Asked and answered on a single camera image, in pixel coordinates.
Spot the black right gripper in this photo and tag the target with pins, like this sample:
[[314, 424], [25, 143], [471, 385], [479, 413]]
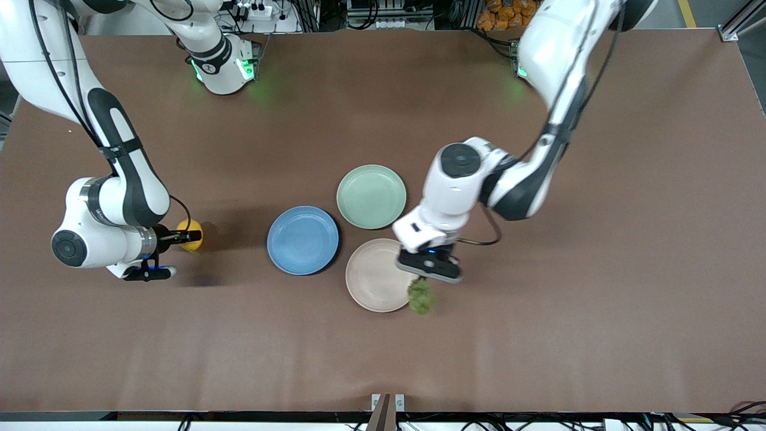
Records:
[[162, 238]]

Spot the yellow lemon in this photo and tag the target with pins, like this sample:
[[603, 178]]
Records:
[[192, 240]]

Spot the green lettuce leaf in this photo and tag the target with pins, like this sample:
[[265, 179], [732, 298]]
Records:
[[422, 297]]

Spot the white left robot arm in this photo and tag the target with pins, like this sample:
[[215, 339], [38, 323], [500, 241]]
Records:
[[458, 179]]

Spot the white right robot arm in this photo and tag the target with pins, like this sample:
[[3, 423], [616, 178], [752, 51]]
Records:
[[128, 191]]

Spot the beige plate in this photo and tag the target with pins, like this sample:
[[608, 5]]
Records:
[[374, 275]]

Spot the pale green plate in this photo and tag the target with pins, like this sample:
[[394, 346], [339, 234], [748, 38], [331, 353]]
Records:
[[371, 197]]

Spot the blue plate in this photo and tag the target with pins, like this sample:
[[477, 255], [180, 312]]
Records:
[[303, 240]]

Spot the white power strip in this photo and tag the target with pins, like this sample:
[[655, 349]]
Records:
[[256, 10]]

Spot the orange snack bag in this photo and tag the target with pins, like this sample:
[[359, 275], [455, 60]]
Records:
[[505, 15]]

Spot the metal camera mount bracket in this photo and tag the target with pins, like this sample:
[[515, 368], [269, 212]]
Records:
[[388, 407]]

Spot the aluminium frame profile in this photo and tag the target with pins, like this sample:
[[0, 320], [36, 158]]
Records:
[[739, 24]]

